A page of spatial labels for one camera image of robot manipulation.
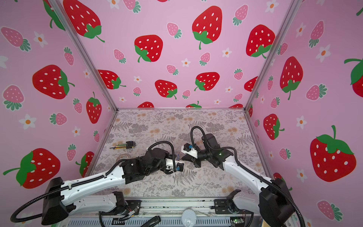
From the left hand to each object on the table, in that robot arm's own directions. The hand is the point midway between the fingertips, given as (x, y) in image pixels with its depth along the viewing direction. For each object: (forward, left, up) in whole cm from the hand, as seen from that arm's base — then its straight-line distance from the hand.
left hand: (174, 152), depth 74 cm
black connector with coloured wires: (+15, +35, -19) cm, 42 cm away
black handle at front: (-29, +10, -16) cm, 35 cm away
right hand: (-1, -4, -4) cm, 6 cm away
